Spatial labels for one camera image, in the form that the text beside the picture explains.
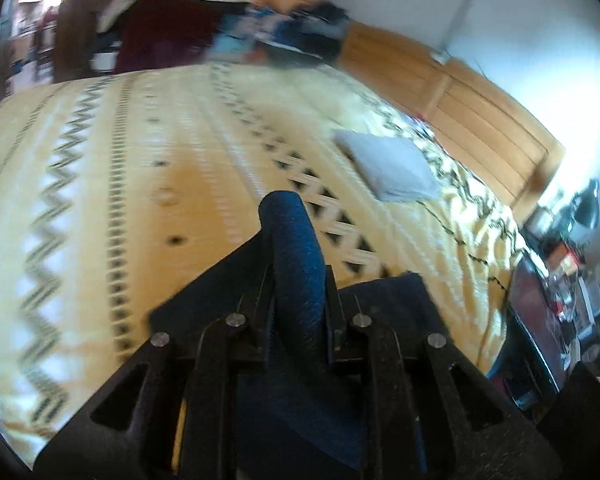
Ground dark blue denim pants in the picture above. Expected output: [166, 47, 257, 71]
[147, 190, 454, 470]

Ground cluttered dark side table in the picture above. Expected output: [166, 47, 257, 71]
[488, 179, 600, 411]

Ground yellow patterned bedspread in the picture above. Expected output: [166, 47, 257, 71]
[0, 64, 524, 465]

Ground folded grey cloth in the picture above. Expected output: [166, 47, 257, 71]
[332, 130, 441, 203]

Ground wooden headboard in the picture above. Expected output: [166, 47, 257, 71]
[338, 23, 565, 224]

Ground maroon blanket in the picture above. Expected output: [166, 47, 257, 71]
[114, 0, 230, 74]

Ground pile of assorted clothes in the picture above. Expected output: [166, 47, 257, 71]
[206, 0, 350, 66]

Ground dark wooden wardrobe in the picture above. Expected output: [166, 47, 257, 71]
[53, 0, 111, 82]

